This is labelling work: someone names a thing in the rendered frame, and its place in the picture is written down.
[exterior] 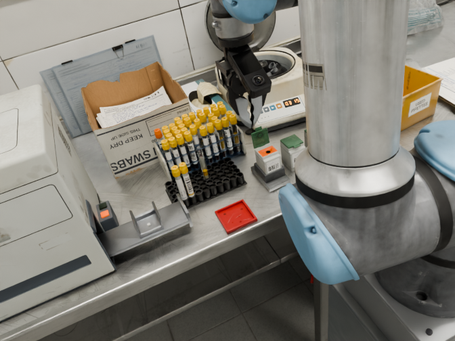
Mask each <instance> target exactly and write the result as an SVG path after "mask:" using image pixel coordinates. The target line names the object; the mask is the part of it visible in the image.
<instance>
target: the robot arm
mask: <svg viewBox="0 0 455 341"><path fill-rule="evenodd" d="M409 2H410V0H210V4H211V11H212V15H213V19H214V22H213V23H212V27H213V28H215V32H216V35H217V38H218V43H219V45H220V46H222V47H223V53H224V57H222V59H221V60H217V61H215V63H216V67H217V73H218V77H219V83H220V84H221V85H222V86H223V87H224V88H225V89H226V90H227V93H226V97H227V101H228V103H229V105H230V106H231V107H232V109H233V110H234V111H235V113H236V115H237V116H238V117H239V119H240V120H241V121H242V123H243V124H244V125H246V126H247V127H248V128H252V127H254V126H255V124H256V122H257V120H258V118H259V116H260V114H261V111H262V108H263V106H264V103H265V99H266V96H267V93H269V92H270V91H271V87H272V81H271V80H270V78H269V77H268V75H267V73H266V72H265V71H264V69H263V67H262V65H261V64H260V63H259V60H258V59H257V58H256V56H255V54H254V53H253V51H252V50H251V48H250V47H249V45H248V43H250V42H251V41H252V40H253V39H254V35H253V30H254V24H257V23H260V22H262V21H264V20H265V19H266V18H267V17H268V16H270V15H271V14H272V12H276V11H279V10H283V9H288V8H292V7H297V6H299V24H300V35H301V55H302V66H303V84H304V95H305V115H306V125H307V144H308V146H307V147H306V148H305V149H304V150H303V151H302V152H301V153H300V154H299V155H298V157H297V159H296V160H295V181H296V183H294V184H291V183H287V184H286V186H284V187H282V188H281V189H280V191H279V194H278V199H279V203H280V209H281V211H282V216H283V218H284V221H285V223H286V226H287V229H288V232H289V233H290V236H291V238H292V241H293V243H294V245H295V247H296V249H297V251H298V253H299V255H300V257H301V258H302V260H303V262H304V263H305V265H306V267H307V268H308V269H309V271H310V272H311V274H312V275H313V276H314V277H315V278H316V279H317V280H318V281H320V282H322V283H326V284H330V285H333V284H337V283H341V282H344V281H349V280H351V279H354V280H355V281H357V280H359V279H360V277H362V276H365V275H368V274H371V273H374V274H375V275H376V278H377V279H378V282H379V283H380V284H381V285H382V287H383V288H384V289H385V291H386V292H387V293H388V294H389V295H390V296H391V297H393V298H394V299H395V300H396V301H398V302H399V303H400V304H402V305H404V306H406V307H407V308H409V309H411V310H413V311H416V312H417V313H421V314H423V315H428V316H431V317H439V318H455V120H440V121H436V122H432V123H430V124H427V125H426V126H424V127H423V128H422V129H421V130H420V131H419V133H418V135H417V136H416V137H415V138H414V147H413V148H412V149H411V150H410V151H408V150H406V149H405V148H404V147H402V146H401V145H400V144H399V141H400V131H401V121H402V102H403V91H404V72H405V62H406V43H407V32H408V13H409ZM222 61H224V62H222ZM219 70H220V74H221V79H220V75H219ZM246 92H247V93H248V95H247V96H246V98H245V97H244V96H243V95H244V93H246ZM248 105H249V106H250V112H251V119H250V114H249V112H248V110H247V108H248Z"/></svg>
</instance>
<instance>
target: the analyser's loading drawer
mask: <svg viewBox="0 0 455 341"><path fill-rule="evenodd" d="M176 195H177V199H178V202H175V203H173V204H170V205H168V206H165V207H163V208H161V209H158V210H157V208H156V205H155V203H154V201H152V205H153V207H154V209H152V210H149V211H147V212H145V213H142V214H139V215H137V216H136V217H135V216H134V215H133V213H132V210H130V211H129V212H130V215H131V218H132V221H129V222H128V223H125V224H122V225H120V226H118V227H115V228H113V229H110V230H108V231H105V232H103V233H101V234H99V235H97V236H98V238H99V239H100V241H101V243H102V245H103V247H104V248H105V250H106V251H107V253H108V256H109V257H112V256H115V255H117V254H120V253H121V252H124V251H126V250H129V249H131V248H134V247H136V246H138V245H140V244H142V243H145V242H147V241H150V240H152V239H154V238H156V237H158V236H161V235H163V234H166V233H168V232H170V231H172V230H174V229H177V228H179V227H182V226H184V225H187V224H188V223H189V225H190V227H192V226H193V224H192V220H191V218H190V214H189V212H188V209H187V208H186V206H185V204H184V202H183V200H182V198H181V196H180V195H179V194H176ZM148 223H150V224H151V226H148V225H147V224H148Z"/></svg>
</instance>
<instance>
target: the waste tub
mask: <svg viewBox="0 0 455 341"><path fill-rule="evenodd" d="M442 80H443V78H441V77H438V76H435V75H433V74H429V73H427V72H424V71H422V70H418V69H416V68H413V67H410V66H407V65H405V72H404V91H403V102H402V121H401V131H403V130H405V129H407V128H409V127H411V126H412V125H414V124H416V123H418V122H420V121H422V120H424V119H426V118H428V117H430V116H432V115H434V113H435V109H436V105H437V99H438V96H439V90H440V87H441V81H442ZM401 131H400V132H401Z"/></svg>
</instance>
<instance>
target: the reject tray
mask: <svg viewBox="0 0 455 341"><path fill-rule="evenodd" d="M215 214H216V216H217V218H218V219H219V221H220V222H221V224H222V225H223V228H224V229H225V231H226V232H227V234H230V233H232V232H234V231H237V230H239V229H241V228H243V227H246V226H247V225H250V224H252V223H254V222H256V221H257V217H256V216H255V215H254V214H253V212H252V211H251V209H250V208H249V207H248V205H247V204H246V202H245V201H244V200H243V199H242V200H239V201H237V202H234V203H233V204H230V205H228V206H226V207H223V208H221V209H219V210H216V211H215Z"/></svg>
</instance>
